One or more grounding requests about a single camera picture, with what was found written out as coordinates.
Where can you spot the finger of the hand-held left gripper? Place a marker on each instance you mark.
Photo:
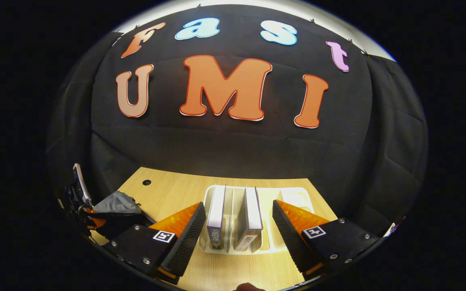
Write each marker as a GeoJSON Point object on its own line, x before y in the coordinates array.
{"type": "Point", "coordinates": [95, 221]}

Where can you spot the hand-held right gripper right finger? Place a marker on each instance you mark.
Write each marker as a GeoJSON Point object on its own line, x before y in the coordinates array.
{"type": "Point", "coordinates": [291, 242]}

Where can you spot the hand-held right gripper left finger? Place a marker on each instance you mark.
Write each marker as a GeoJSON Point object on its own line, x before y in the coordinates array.
{"type": "Point", "coordinates": [186, 242]}

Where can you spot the grey schoolbag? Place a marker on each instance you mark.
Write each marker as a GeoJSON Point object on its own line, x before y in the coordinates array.
{"type": "Point", "coordinates": [117, 202]}

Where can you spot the white plastic bookshelf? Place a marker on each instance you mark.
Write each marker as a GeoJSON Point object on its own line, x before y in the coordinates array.
{"type": "Point", "coordinates": [293, 193]}

